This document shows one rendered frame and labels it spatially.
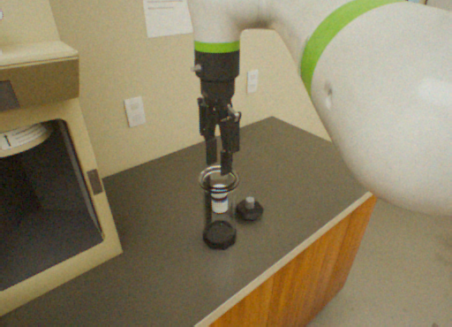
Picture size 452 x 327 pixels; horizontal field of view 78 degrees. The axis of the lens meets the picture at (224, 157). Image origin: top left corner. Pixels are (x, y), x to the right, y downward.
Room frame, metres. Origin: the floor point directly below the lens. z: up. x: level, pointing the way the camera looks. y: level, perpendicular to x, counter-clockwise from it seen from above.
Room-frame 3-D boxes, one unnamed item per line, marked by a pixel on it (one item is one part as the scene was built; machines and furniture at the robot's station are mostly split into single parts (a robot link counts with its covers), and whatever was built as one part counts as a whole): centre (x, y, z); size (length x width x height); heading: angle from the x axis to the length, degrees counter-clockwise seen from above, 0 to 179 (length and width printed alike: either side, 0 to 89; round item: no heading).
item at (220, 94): (0.59, 0.02, 1.38); 0.08 x 0.07 x 0.09; 38
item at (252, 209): (0.68, -0.08, 0.97); 0.09 x 0.09 x 0.07
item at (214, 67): (0.59, 0.02, 1.45); 0.12 x 0.09 x 0.06; 128
